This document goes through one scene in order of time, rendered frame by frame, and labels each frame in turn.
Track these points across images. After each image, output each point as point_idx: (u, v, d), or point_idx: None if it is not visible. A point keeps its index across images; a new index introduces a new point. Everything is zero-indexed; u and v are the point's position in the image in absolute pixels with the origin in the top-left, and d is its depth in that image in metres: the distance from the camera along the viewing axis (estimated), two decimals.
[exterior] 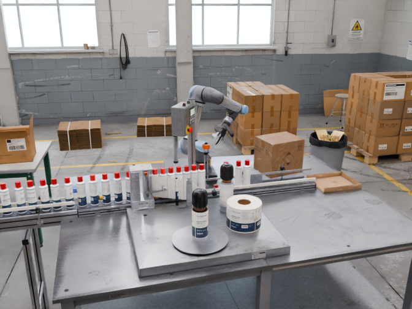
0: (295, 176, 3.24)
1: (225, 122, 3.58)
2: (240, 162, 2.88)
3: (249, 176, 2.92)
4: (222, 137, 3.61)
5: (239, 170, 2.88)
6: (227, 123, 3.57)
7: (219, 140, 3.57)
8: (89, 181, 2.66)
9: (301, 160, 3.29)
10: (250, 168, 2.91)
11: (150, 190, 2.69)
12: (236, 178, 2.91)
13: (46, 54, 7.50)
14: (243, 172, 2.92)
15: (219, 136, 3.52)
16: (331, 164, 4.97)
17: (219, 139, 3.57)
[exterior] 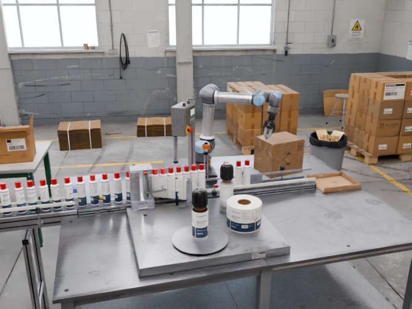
0: (295, 176, 3.24)
1: (273, 114, 3.08)
2: (240, 162, 2.88)
3: (249, 176, 2.92)
4: (262, 127, 3.14)
5: (239, 170, 2.88)
6: None
7: (267, 132, 3.15)
8: (89, 181, 2.66)
9: (301, 160, 3.29)
10: (250, 168, 2.91)
11: (150, 190, 2.69)
12: (236, 178, 2.91)
13: (46, 54, 7.50)
14: (243, 172, 2.92)
15: (270, 132, 3.15)
16: (331, 164, 4.97)
17: (267, 132, 3.15)
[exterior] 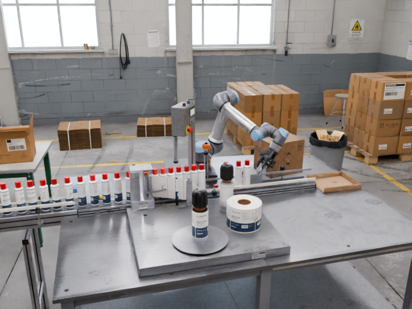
0: (295, 176, 3.24)
1: (274, 152, 2.90)
2: (240, 162, 2.88)
3: (249, 176, 2.92)
4: (258, 162, 2.92)
5: (239, 170, 2.88)
6: None
7: None
8: (89, 181, 2.66)
9: (301, 160, 3.29)
10: (250, 168, 2.91)
11: (150, 190, 2.69)
12: (236, 178, 2.91)
13: (46, 54, 7.50)
14: (243, 172, 2.92)
15: (262, 167, 2.96)
16: (331, 164, 4.97)
17: (260, 167, 2.95)
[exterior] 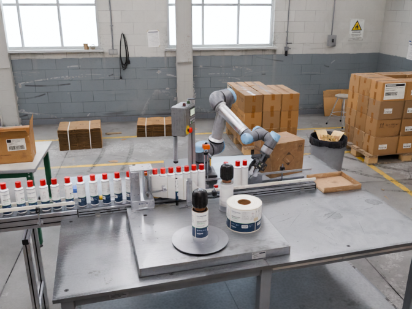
0: (295, 176, 3.24)
1: (266, 155, 2.90)
2: (240, 162, 2.88)
3: (246, 176, 2.92)
4: (249, 165, 2.92)
5: (238, 170, 2.88)
6: None
7: None
8: (89, 181, 2.66)
9: (301, 160, 3.29)
10: (247, 168, 2.91)
11: (150, 190, 2.69)
12: (235, 178, 2.90)
13: (46, 54, 7.50)
14: (241, 172, 2.92)
15: (254, 171, 2.95)
16: (331, 164, 4.97)
17: (251, 170, 2.94)
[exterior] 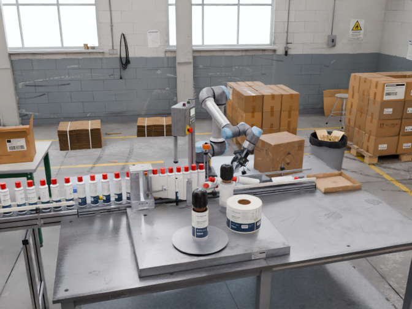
0: (295, 176, 3.24)
1: (247, 151, 2.85)
2: (211, 179, 2.83)
3: (246, 183, 2.93)
4: (231, 160, 2.87)
5: (217, 183, 2.85)
6: None
7: None
8: (89, 181, 2.66)
9: (301, 160, 3.29)
10: (240, 181, 2.91)
11: (150, 190, 2.69)
12: None
13: (46, 54, 7.50)
14: None
15: (236, 167, 2.91)
16: (331, 164, 4.97)
17: None
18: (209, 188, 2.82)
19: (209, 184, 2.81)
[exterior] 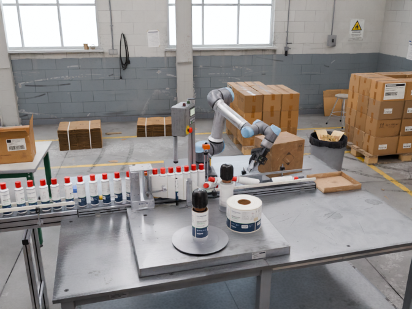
0: (295, 176, 3.24)
1: None
2: (211, 179, 2.83)
3: (246, 183, 2.93)
4: (250, 159, 2.90)
5: (217, 183, 2.85)
6: None
7: None
8: (89, 181, 2.66)
9: (301, 160, 3.29)
10: (240, 181, 2.91)
11: (150, 190, 2.69)
12: None
13: (46, 54, 7.50)
14: None
15: (254, 165, 2.94)
16: (331, 164, 4.97)
17: None
18: (209, 188, 2.82)
19: (209, 184, 2.81)
